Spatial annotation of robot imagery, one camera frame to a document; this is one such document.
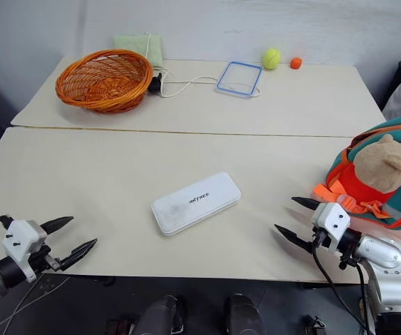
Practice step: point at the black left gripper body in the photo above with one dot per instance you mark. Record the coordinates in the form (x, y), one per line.
(41, 261)

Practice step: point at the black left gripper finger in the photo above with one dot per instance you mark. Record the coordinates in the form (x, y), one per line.
(56, 224)
(78, 253)

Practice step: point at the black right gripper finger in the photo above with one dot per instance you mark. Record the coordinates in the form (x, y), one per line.
(294, 237)
(306, 203)

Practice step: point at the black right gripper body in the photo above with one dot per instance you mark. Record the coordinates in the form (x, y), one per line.
(318, 239)

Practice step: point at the white rectangular case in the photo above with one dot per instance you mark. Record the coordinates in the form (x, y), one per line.
(193, 206)

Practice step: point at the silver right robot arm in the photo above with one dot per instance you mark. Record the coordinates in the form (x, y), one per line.
(383, 251)

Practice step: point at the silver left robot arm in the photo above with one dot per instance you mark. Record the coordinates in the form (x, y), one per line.
(6, 272)

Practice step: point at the tan plush bear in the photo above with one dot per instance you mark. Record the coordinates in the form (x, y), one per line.
(383, 167)

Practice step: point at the dark rounded shape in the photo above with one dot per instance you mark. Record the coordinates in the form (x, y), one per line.
(158, 315)

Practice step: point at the small orange ball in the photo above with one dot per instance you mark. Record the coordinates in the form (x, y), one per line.
(296, 63)

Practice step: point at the orange wicker basket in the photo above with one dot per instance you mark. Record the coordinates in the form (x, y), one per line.
(99, 87)

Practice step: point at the clear lid with blue rim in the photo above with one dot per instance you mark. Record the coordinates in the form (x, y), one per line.
(221, 85)

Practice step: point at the yellow-green tennis ball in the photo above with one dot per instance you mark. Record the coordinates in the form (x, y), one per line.
(271, 58)

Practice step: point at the small black clip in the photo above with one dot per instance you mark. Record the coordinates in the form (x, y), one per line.
(155, 83)

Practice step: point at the light green cloth pouch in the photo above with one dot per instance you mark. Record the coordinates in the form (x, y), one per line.
(130, 43)

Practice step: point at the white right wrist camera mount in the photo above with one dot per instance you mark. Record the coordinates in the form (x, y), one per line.
(331, 220)

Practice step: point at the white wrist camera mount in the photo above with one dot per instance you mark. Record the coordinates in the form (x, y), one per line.
(331, 220)
(19, 237)

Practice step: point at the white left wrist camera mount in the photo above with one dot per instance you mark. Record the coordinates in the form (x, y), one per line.
(19, 237)

